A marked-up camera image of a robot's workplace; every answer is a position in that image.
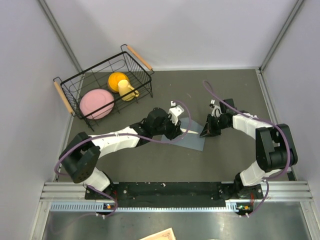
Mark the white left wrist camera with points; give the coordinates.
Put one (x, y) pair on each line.
(175, 111)

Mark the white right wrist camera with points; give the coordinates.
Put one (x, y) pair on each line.
(215, 109)

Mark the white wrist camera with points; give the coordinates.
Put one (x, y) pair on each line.
(175, 111)
(215, 109)

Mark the orange bowl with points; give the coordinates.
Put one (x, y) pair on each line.
(114, 79)

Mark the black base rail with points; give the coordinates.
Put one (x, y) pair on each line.
(180, 194)

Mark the pale yellow mug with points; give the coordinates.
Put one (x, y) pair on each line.
(126, 91)

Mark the pink plate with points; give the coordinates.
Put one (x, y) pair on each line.
(96, 104)

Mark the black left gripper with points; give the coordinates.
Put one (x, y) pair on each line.
(175, 130)

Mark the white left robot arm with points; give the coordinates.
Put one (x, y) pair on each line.
(80, 157)

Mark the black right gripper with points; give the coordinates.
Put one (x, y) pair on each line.
(208, 129)

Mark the grey blue envelope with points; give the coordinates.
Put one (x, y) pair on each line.
(192, 141)

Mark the brown patterned paper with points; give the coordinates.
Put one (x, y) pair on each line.
(167, 234)

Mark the cream paper letter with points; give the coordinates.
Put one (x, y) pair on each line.
(188, 131)

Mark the black wire dish basket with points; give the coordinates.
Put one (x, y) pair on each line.
(128, 62)

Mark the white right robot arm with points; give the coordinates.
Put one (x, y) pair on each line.
(274, 145)

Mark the grey slotted cable duct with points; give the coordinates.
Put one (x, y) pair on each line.
(103, 207)

